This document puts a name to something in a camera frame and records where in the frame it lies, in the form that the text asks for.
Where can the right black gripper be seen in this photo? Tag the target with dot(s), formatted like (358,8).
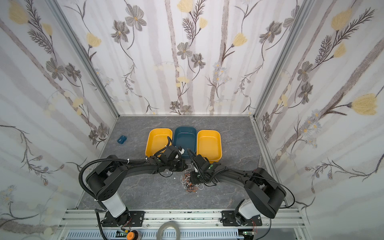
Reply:
(194,175)

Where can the aluminium frame rail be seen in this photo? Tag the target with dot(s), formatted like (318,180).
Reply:
(191,225)

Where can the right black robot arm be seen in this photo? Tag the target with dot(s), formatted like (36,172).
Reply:
(265,193)

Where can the teal plastic bin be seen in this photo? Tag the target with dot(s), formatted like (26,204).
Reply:
(186,138)

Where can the right yellow plastic bin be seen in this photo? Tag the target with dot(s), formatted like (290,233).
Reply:
(209,145)

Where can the yellow plastic bin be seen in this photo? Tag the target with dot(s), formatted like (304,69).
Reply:
(209,145)
(157,139)

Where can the orange button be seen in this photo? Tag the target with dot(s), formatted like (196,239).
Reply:
(132,235)

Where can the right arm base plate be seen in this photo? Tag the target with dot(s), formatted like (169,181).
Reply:
(235,219)

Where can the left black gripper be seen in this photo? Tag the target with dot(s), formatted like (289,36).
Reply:
(181,165)

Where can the small blue object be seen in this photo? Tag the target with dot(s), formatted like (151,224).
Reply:
(121,140)

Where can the left yellow plastic bin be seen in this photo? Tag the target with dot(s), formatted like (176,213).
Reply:
(157,139)

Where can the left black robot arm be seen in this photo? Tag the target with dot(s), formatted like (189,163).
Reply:
(102,178)

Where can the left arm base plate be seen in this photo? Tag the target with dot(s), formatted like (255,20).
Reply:
(126,219)

